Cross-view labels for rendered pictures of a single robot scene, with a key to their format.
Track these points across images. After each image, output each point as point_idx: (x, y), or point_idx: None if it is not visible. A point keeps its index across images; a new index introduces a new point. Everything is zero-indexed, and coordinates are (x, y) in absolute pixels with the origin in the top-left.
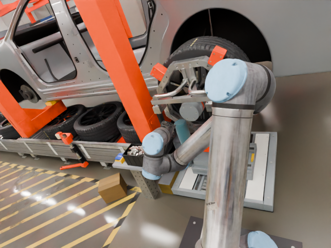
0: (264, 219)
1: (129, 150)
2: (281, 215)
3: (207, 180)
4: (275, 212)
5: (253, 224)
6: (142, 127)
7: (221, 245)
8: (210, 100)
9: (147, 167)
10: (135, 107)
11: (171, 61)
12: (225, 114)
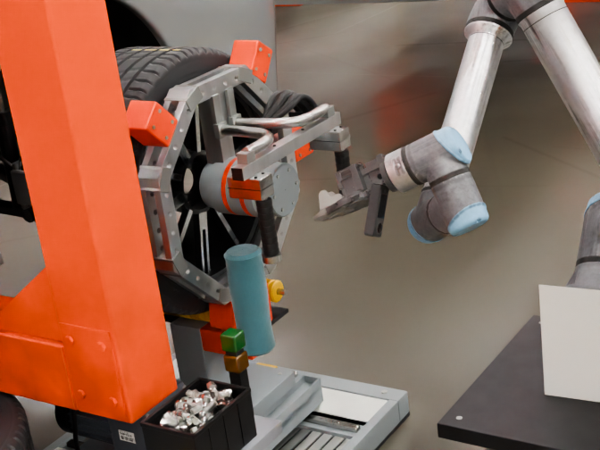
0: (422, 428)
1: (162, 437)
2: (420, 406)
3: (590, 90)
4: (410, 412)
5: (429, 443)
6: (146, 336)
7: None
8: (332, 127)
9: (476, 193)
10: (137, 250)
11: (154, 95)
12: (562, 5)
